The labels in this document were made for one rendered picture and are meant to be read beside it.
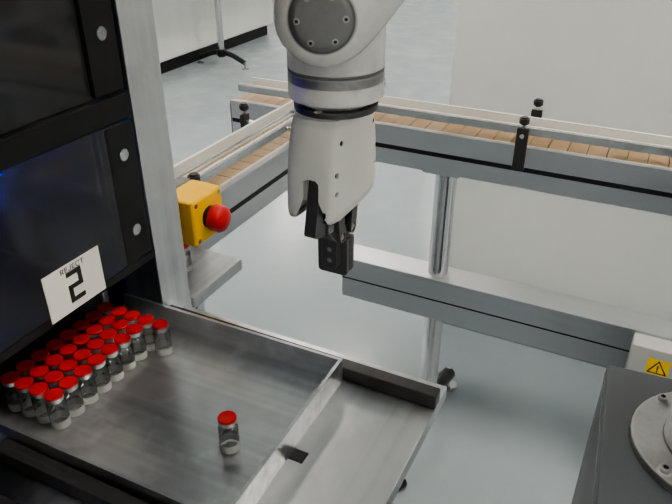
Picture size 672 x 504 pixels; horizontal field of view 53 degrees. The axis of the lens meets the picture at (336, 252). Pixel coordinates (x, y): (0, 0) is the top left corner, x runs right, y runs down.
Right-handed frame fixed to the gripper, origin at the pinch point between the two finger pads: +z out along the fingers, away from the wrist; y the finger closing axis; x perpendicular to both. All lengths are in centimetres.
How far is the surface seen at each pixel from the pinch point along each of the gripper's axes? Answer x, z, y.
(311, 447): -0.4, 22.3, 5.3
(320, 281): -80, 110, -148
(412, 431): 8.8, 22.3, -1.9
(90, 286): -29.9, 9.7, 5.1
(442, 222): -14, 40, -86
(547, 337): 14, 63, -85
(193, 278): -33.5, 22.3, -17.5
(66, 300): -29.9, 9.5, 8.8
